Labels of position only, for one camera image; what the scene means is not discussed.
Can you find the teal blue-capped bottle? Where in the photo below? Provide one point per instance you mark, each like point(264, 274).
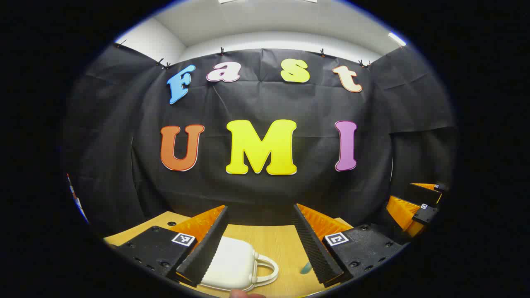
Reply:
point(306, 268)

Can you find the white suitcase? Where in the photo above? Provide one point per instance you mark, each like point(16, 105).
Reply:
point(232, 260)

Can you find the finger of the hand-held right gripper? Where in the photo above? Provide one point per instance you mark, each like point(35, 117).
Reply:
point(422, 194)
point(424, 215)

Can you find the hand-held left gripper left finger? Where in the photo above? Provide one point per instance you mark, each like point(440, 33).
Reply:
point(207, 248)

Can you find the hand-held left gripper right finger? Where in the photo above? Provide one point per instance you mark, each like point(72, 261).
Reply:
point(314, 248)

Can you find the black backdrop cloth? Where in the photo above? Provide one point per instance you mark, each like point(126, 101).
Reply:
point(290, 190)

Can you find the ceiling light panel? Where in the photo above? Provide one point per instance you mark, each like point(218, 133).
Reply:
point(396, 38)
point(227, 1)

